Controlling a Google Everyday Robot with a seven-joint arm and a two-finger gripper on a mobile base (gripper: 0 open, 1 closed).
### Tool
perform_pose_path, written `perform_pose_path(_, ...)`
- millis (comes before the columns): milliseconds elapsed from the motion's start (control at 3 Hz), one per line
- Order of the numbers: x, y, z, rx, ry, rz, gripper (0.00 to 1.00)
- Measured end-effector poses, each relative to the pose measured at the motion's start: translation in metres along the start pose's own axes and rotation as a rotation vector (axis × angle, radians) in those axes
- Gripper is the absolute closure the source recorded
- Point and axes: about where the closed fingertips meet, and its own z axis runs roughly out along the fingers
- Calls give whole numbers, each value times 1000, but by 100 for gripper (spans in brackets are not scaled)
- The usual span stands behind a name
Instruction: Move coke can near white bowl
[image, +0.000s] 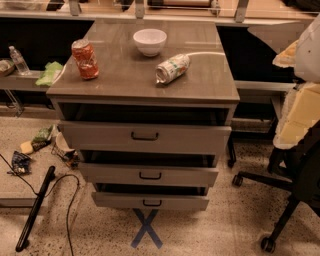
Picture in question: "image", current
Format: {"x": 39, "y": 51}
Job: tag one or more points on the red coke can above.
{"x": 84, "y": 56}

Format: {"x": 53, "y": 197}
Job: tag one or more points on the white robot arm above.
{"x": 301, "y": 109}

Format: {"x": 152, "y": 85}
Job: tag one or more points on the white bowl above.
{"x": 150, "y": 42}

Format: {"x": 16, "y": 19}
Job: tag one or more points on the small bowl on shelf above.
{"x": 6, "y": 67}

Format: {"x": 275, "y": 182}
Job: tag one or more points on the grey drawer cabinet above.
{"x": 126, "y": 91}

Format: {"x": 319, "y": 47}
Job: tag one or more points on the blue tape cross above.
{"x": 146, "y": 228}

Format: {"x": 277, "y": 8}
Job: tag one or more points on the black bar on floor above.
{"x": 23, "y": 239}

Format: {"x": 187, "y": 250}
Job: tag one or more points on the green snack bag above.
{"x": 42, "y": 138}

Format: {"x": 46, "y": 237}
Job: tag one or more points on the yellow sponge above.
{"x": 26, "y": 147}

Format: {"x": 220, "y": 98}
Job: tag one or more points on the black office chair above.
{"x": 300, "y": 167}

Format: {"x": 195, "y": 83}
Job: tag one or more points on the blue chip bag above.
{"x": 20, "y": 164}

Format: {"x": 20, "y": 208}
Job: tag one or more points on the clear plastic water bottle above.
{"x": 19, "y": 61}

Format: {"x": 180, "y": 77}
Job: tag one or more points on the bottom drawer with handle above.
{"x": 150, "y": 201}

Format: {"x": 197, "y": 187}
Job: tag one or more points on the drawer with handle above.
{"x": 145, "y": 138}
{"x": 150, "y": 201}
{"x": 148, "y": 175}

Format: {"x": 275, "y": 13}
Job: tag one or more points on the middle drawer with handle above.
{"x": 148, "y": 175}

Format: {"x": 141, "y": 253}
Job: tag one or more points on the top drawer with handle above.
{"x": 145, "y": 138}

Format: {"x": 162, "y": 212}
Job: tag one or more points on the wire basket on floor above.
{"x": 66, "y": 154}

